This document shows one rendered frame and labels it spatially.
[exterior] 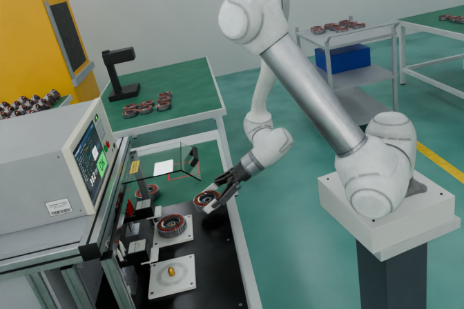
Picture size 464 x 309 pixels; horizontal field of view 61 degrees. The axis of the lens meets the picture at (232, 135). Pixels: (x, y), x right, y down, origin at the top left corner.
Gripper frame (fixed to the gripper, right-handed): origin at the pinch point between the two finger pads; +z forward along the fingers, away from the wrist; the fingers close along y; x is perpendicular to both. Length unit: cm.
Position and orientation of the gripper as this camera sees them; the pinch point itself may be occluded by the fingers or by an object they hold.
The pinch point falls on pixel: (207, 200)
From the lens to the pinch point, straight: 158.0
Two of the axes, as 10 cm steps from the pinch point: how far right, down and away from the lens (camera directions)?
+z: -7.6, 6.3, 1.6
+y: -1.3, -3.8, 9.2
